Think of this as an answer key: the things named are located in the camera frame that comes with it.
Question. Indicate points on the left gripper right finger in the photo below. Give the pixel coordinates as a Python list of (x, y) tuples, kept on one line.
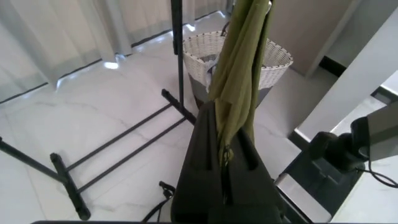
[(248, 180)]

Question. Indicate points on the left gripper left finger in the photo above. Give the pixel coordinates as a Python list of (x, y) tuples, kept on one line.
[(199, 174)]

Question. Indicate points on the green garment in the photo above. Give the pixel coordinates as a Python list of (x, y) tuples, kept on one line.
[(239, 62)]

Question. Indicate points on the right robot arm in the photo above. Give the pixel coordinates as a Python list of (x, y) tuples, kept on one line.
[(342, 149)]

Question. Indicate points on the heap of clothes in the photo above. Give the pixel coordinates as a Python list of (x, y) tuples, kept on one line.
[(211, 67)]

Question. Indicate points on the white laundry basket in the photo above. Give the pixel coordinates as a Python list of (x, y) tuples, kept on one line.
[(276, 62)]

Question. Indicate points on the black clothes rack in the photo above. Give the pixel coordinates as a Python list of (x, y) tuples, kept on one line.
[(177, 31)]

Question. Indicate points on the white curtain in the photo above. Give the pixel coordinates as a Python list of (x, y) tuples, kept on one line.
[(62, 31)]

